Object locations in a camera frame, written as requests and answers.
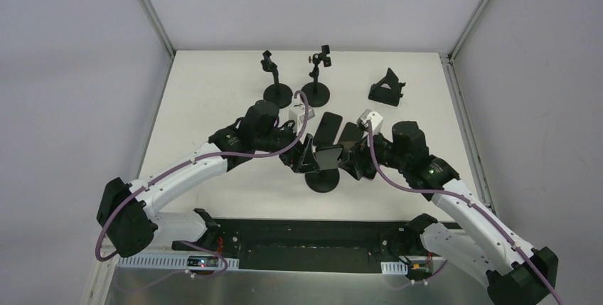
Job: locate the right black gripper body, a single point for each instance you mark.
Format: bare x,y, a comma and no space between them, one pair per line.
363,156

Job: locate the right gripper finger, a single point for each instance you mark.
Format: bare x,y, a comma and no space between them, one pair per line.
353,165
350,148

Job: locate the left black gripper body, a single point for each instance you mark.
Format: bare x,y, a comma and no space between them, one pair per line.
294,151

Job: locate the black phone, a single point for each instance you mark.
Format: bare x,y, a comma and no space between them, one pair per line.
328,157
351,132

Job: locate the purple phone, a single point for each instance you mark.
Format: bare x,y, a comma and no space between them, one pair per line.
327,129

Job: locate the black folding phone stand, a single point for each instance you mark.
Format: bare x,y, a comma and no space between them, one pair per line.
388,90

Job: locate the black round-base phone stand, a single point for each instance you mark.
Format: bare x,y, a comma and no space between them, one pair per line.
277,93

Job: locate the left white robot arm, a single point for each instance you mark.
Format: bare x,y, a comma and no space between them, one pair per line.
131,214

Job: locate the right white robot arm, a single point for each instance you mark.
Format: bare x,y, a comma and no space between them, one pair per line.
511,269

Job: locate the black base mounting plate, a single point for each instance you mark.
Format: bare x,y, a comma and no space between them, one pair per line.
316,246

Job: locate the right white cable duct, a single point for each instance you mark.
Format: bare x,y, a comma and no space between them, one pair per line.
394,268

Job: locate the white cable duct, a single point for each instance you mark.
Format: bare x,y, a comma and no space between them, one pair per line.
194,262
394,268

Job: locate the left white cable duct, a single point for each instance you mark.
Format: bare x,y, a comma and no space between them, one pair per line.
194,262

